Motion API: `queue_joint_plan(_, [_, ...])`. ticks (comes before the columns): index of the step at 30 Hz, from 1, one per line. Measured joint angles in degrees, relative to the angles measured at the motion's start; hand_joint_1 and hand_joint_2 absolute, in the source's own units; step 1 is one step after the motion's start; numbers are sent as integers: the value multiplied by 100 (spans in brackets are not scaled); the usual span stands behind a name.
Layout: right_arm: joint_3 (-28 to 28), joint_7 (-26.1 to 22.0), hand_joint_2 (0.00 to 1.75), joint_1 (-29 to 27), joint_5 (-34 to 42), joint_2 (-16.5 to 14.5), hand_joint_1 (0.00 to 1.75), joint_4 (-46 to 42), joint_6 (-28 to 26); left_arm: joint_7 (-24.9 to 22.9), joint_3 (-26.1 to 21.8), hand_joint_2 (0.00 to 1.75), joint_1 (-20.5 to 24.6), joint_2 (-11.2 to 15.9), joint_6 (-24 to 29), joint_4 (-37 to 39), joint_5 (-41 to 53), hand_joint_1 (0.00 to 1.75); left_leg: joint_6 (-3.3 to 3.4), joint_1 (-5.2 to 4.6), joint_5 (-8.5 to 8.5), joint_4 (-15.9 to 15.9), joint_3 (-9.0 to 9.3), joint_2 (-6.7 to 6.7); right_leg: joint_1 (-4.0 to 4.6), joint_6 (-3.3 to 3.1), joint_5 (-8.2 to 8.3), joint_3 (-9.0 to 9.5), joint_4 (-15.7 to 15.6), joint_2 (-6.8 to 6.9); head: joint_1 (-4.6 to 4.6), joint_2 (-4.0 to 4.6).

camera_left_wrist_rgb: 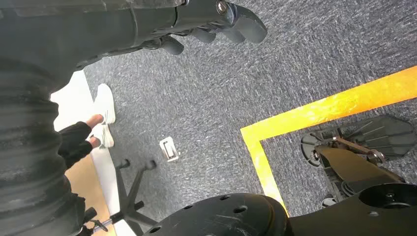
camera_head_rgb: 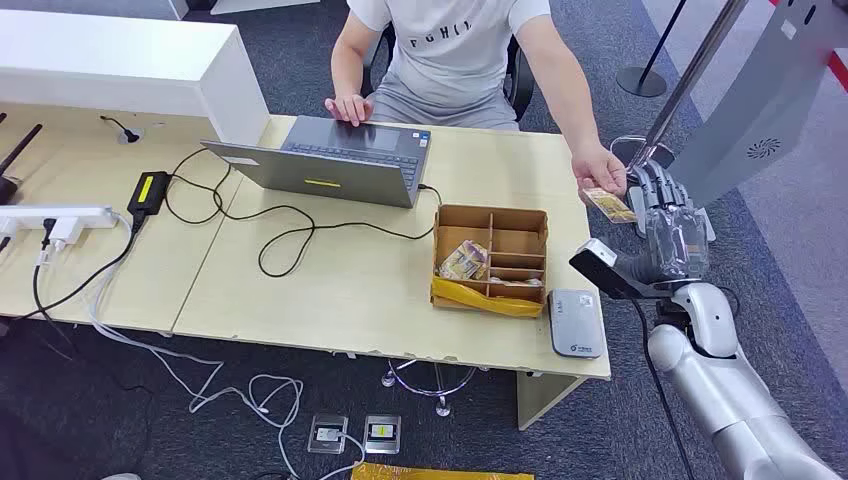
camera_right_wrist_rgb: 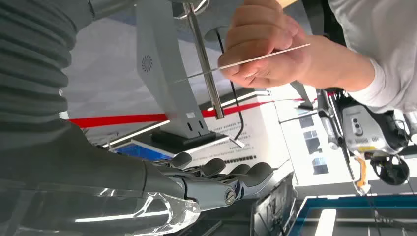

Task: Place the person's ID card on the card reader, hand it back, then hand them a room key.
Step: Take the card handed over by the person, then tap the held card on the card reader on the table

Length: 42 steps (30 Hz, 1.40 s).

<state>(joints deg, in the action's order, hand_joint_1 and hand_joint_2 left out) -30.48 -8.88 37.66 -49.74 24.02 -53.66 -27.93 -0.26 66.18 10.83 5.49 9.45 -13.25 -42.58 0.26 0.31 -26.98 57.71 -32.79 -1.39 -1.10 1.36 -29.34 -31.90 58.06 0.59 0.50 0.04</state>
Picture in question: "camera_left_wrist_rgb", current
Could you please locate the white floor socket plate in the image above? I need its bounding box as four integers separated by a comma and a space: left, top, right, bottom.
159, 136, 181, 163

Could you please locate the black robot leg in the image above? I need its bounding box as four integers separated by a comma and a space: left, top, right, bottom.
314, 145, 406, 204

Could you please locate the person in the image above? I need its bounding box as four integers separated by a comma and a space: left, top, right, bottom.
59, 84, 117, 170

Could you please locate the black robot foot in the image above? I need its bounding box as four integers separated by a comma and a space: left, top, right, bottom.
300, 116, 417, 167

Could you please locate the black chair wheel base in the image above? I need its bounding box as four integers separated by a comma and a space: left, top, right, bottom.
83, 158, 159, 236

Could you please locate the white edged wooden desk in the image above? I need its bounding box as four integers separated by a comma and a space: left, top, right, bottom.
50, 70, 138, 236

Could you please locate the yellow floor tape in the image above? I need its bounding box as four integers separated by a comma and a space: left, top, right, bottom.
240, 66, 417, 217

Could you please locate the white shoe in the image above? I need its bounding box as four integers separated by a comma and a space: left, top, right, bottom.
93, 84, 117, 125
90, 124, 115, 149

